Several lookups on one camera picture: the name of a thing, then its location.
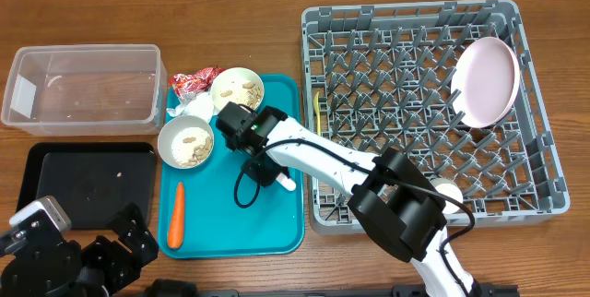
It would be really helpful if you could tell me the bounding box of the pink round plate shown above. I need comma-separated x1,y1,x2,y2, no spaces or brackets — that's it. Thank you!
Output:
451,37,521,128

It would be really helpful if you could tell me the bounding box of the crumpled white napkin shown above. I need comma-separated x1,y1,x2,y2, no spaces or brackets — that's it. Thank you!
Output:
166,92,215,123

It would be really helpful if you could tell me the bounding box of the white bowl with nuts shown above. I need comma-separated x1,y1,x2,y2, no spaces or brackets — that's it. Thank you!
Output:
211,67,265,111

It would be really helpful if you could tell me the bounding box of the orange carrot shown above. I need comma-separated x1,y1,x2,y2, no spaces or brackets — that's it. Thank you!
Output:
167,182,185,249

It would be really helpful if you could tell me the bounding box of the grey dishwasher rack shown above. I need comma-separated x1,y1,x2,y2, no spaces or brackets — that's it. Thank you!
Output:
301,0,571,227

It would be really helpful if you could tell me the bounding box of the teal serving tray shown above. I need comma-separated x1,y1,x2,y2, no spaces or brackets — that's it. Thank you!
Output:
158,73,306,260

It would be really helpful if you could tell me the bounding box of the red snack wrapper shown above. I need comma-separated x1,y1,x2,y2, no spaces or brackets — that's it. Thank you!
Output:
170,67,224,101

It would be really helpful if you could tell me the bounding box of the white plastic fork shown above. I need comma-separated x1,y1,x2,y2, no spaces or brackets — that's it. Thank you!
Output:
276,172,297,192

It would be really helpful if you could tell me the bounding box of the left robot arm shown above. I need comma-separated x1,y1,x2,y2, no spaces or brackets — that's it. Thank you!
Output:
1,196,159,296

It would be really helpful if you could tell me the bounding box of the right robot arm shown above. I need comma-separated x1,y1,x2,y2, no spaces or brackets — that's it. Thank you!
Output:
216,102,481,296

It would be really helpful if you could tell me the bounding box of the grey bowl with rice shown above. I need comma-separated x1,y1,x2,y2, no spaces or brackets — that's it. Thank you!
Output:
158,115,215,170

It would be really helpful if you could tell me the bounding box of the white cup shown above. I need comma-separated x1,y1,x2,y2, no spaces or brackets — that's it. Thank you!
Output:
431,178,464,215

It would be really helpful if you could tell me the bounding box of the yellow plastic spoon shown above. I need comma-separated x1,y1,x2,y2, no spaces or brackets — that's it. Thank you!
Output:
313,92,322,136

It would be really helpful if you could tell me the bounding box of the clear plastic bin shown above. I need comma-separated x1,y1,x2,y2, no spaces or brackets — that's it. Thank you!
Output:
1,44,168,137

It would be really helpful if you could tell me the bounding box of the black tray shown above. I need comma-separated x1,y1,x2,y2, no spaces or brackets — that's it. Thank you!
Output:
17,142,157,230

